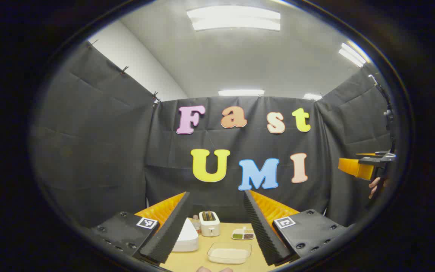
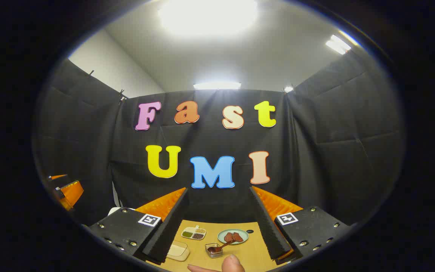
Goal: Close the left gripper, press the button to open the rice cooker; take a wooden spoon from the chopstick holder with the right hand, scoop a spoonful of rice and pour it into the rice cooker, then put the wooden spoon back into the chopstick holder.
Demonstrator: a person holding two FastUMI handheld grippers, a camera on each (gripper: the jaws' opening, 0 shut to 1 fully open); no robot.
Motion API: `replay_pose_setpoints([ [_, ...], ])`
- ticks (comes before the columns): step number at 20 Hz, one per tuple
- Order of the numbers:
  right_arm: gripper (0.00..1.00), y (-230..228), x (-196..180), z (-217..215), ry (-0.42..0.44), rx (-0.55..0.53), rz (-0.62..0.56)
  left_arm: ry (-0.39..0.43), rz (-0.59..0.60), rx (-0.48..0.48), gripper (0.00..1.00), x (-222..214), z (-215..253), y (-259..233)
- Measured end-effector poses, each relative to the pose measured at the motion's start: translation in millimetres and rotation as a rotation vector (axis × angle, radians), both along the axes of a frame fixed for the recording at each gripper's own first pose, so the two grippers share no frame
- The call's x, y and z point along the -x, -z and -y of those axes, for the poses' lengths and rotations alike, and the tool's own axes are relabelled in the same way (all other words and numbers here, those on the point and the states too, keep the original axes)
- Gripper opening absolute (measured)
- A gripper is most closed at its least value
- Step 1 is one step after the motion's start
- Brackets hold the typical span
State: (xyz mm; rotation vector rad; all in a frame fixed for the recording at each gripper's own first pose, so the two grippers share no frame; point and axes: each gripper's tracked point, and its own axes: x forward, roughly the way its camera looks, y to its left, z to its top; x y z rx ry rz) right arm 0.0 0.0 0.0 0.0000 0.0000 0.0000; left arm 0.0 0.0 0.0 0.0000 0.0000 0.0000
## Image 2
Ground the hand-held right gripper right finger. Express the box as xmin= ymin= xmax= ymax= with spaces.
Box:
xmin=250 ymin=186 xmax=352 ymax=265

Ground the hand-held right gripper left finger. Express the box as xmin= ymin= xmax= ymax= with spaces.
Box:
xmin=89 ymin=188 xmax=190 ymax=265

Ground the wooden spoon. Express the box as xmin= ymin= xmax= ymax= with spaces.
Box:
xmin=208 ymin=240 xmax=237 ymax=254

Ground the white divided grain dish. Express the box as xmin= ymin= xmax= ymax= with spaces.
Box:
xmin=181 ymin=226 xmax=207 ymax=241

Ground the green round plate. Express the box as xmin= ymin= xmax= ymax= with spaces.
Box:
xmin=217 ymin=229 xmax=249 ymax=245

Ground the black backdrop cloth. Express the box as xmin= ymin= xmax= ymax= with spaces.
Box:
xmin=32 ymin=51 xmax=405 ymax=227

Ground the ceiling light strip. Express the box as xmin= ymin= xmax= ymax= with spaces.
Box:
xmin=193 ymin=82 xmax=242 ymax=90
xmin=325 ymin=34 xmax=352 ymax=55

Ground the large ceiling light panel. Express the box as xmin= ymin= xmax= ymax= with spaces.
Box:
xmin=158 ymin=0 xmax=259 ymax=36

